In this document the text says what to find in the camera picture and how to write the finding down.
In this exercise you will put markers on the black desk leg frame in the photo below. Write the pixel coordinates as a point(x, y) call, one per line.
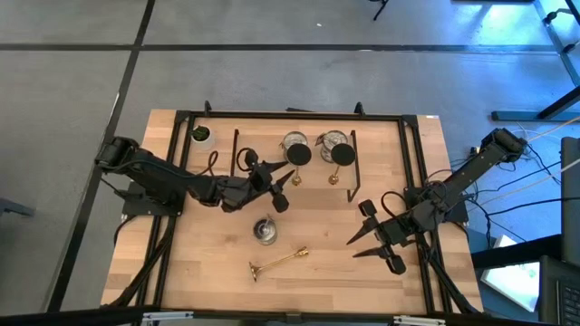
point(516, 116)

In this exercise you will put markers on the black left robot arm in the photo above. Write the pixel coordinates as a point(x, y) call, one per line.
point(158, 174)

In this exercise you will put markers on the white pot with green plant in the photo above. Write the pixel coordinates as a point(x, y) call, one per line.
point(206, 144)

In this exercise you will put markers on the black laptop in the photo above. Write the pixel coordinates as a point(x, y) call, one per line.
point(562, 294)

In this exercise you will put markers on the wooden shelf riser black legs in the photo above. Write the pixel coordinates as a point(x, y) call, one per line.
point(263, 181)

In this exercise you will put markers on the silver aluminium bracket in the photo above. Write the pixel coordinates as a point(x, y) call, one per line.
point(167, 316)
point(417, 321)

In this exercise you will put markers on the black aluminium table frame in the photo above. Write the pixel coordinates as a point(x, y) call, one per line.
point(294, 115)

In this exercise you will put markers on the dark grey monitor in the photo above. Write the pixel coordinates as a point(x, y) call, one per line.
point(572, 204)

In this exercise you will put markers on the black desk bar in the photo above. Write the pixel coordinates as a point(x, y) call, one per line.
point(521, 251)

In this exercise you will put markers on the brass candlestick holder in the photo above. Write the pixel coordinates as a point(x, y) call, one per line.
point(302, 252)
point(299, 155)
point(343, 155)

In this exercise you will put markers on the white glowing screen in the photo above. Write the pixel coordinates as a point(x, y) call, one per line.
point(512, 280)

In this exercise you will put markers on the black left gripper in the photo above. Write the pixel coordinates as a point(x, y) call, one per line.
point(240, 192)

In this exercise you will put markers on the grey floor object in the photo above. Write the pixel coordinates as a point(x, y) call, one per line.
point(11, 207)

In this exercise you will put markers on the glass jar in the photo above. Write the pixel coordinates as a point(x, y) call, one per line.
point(265, 232)
point(333, 138)
point(294, 138)

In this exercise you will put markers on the black chair leg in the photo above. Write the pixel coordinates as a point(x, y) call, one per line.
point(380, 10)

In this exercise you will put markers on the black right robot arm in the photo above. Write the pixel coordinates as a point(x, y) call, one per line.
point(471, 167)

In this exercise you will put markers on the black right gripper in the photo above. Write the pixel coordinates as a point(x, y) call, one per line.
point(396, 231)

